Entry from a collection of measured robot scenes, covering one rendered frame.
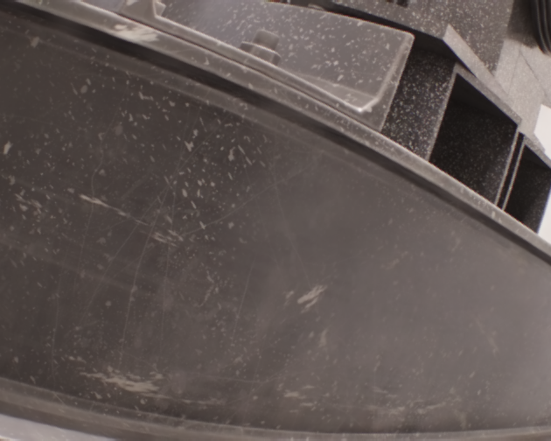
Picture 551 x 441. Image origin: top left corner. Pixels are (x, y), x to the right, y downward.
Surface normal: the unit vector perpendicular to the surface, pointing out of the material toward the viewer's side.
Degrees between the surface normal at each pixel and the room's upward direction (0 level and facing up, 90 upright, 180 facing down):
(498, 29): 90
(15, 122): 90
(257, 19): 82
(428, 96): 90
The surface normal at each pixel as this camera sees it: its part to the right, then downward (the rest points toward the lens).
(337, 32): -0.63, -0.36
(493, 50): -0.51, -0.15
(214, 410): 0.61, 0.32
